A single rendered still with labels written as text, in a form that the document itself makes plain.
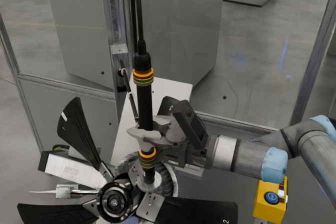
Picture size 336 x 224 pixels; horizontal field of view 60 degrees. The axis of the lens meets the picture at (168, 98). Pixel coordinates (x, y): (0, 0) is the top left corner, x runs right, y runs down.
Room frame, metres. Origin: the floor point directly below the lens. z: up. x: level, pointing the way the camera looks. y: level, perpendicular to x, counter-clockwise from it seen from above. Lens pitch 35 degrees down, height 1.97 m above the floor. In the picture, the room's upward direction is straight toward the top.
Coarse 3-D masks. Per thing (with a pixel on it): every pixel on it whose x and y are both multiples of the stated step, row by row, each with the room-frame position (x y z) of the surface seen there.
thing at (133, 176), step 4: (136, 160) 0.66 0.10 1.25; (136, 164) 0.64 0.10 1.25; (136, 168) 0.62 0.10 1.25; (140, 168) 0.61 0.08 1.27; (128, 172) 0.63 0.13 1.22; (132, 172) 0.62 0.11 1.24; (136, 172) 0.60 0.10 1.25; (140, 172) 0.59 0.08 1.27; (132, 176) 0.60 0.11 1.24; (136, 176) 0.59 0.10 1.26; (132, 180) 0.58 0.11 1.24; (132, 184) 0.57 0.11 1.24
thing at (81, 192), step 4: (40, 192) 0.68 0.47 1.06; (44, 192) 0.67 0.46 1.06; (48, 192) 0.67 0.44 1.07; (52, 192) 0.67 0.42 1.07; (72, 192) 0.65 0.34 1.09; (76, 192) 0.65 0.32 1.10; (80, 192) 0.65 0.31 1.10; (84, 192) 0.64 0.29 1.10; (88, 192) 0.64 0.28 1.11; (92, 192) 0.64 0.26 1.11; (96, 192) 0.64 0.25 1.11
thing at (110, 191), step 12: (120, 180) 0.58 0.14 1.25; (108, 192) 0.54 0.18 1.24; (120, 192) 0.54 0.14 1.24; (132, 192) 0.54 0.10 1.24; (144, 192) 0.59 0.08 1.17; (96, 204) 0.52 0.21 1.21; (108, 204) 0.52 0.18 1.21; (120, 204) 0.52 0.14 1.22; (132, 204) 0.51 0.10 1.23; (108, 216) 0.50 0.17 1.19; (120, 216) 0.49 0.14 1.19
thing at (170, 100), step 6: (168, 96) 0.79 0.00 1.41; (162, 102) 0.79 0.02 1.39; (168, 102) 0.77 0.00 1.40; (174, 102) 0.76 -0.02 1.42; (162, 108) 0.77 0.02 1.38; (162, 114) 0.75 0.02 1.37; (168, 114) 0.73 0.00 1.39; (204, 126) 0.63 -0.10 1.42; (162, 132) 0.68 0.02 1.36; (156, 150) 0.62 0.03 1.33; (162, 150) 0.61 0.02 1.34; (156, 156) 0.61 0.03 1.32; (162, 156) 0.60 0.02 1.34; (156, 162) 0.59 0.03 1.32
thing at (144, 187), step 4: (156, 172) 0.56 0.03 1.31; (140, 176) 0.55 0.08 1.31; (156, 176) 0.55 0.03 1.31; (160, 176) 0.55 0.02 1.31; (136, 180) 0.54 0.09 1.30; (140, 180) 0.53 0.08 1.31; (156, 180) 0.53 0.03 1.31; (160, 180) 0.53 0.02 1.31; (140, 184) 0.52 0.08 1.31; (144, 184) 0.52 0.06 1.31; (148, 184) 0.52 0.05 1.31; (152, 184) 0.52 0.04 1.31; (156, 184) 0.52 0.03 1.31; (160, 184) 0.52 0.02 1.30; (140, 188) 0.51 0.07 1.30; (144, 188) 0.50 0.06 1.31; (148, 188) 0.50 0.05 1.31; (152, 188) 0.50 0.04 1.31; (156, 188) 0.51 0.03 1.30
